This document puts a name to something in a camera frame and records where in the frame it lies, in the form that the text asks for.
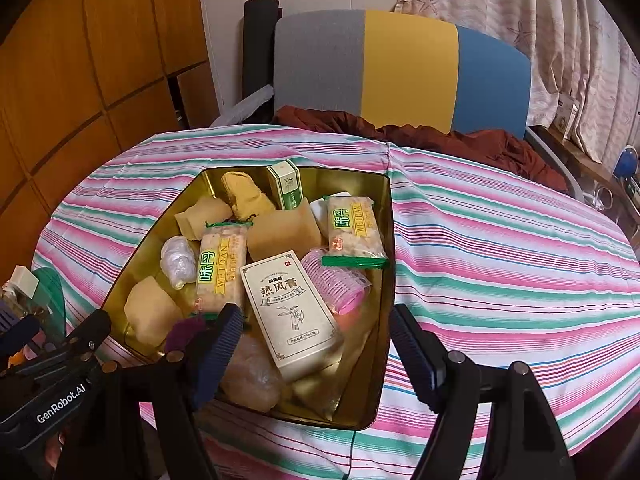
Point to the pink hair roller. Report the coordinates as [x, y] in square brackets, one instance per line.
[342, 289]

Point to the white box on desk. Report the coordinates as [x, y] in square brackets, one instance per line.
[566, 114]

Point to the green glass item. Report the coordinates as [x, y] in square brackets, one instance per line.
[49, 294]

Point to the patterned beige curtain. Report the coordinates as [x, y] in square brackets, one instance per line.
[575, 49]

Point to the white foam sponge block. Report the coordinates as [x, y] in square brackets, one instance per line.
[319, 209]

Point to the yellow sock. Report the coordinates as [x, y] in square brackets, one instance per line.
[246, 199]

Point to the yellow sponge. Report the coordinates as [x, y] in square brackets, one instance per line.
[283, 230]

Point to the white plastic bag ball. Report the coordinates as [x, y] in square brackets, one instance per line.
[178, 262]

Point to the rice snack packet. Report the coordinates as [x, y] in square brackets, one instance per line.
[354, 240]
[222, 254]

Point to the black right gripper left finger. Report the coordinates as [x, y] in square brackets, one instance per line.
[107, 440]

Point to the gold tin box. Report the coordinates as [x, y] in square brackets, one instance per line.
[343, 395]

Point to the blue round object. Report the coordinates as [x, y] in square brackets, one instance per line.
[627, 163]

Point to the wooden side desk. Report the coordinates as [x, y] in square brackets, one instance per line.
[593, 179]

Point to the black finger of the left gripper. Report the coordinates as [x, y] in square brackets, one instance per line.
[30, 347]

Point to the dark red blanket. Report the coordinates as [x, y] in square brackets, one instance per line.
[491, 147]

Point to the wooden wardrobe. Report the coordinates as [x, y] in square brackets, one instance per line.
[81, 82]

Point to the beige ointment box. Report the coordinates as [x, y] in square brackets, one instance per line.
[300, 331]

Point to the small green white box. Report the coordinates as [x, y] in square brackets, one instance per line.
[286, 184]

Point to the grey yellow blue chair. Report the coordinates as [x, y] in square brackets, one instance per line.
[389, 69]

